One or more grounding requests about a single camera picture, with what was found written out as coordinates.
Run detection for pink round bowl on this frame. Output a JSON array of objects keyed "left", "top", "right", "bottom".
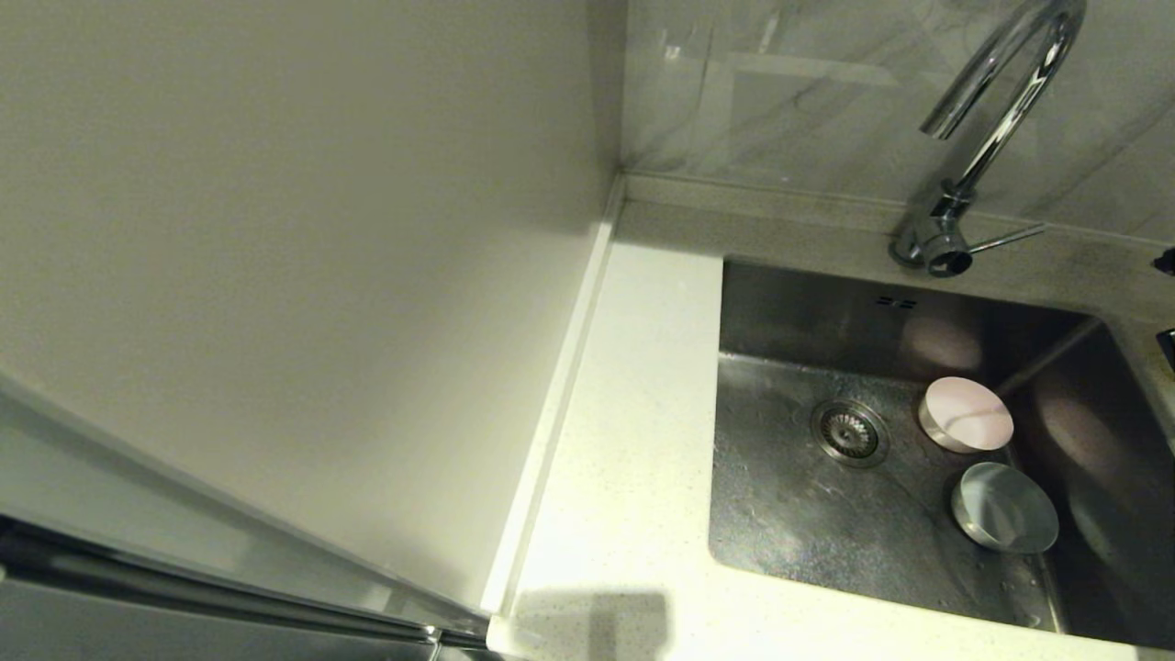
[{"left": 919, "top": 376, "right": 1015, "bottom": 454}]

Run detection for grey round bowl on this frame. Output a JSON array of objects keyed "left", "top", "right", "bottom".
[{"left": 951, "top": 461, "right": 1060, "bottom": 555}]

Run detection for chrome gooseneck faucet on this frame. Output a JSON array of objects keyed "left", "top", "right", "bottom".
[{"left": 889, "top": 0, "right": 1088, "bottom": 279}]

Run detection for stainless steel sink basin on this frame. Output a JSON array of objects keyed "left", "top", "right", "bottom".
[{"left": 707, "top": 257, "right": 1175, "bottom": 651}]

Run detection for round metal drain strainer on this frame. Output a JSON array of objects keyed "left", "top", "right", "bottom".
[{"left": 811, "top": 399, "right": 891, "bottom": 469}]

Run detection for white countertop edge strip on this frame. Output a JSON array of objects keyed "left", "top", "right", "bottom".
[{"left": 482, "top": 179, "right": 625, "bottom": 639}]

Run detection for white tall side panel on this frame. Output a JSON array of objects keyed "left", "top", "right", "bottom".
[{"left": 0, "top": 0, "right": 627, "bottom": 614}]

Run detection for steel refrigerator door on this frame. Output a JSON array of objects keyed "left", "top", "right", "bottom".
[{"left": 0, "top": 369, "right": 492, "bottom": 661}]

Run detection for dark refrigerator handle bar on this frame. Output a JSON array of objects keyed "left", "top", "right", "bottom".
[{"left": 0, "top": 516, "right": 492, "bottom": 653}]

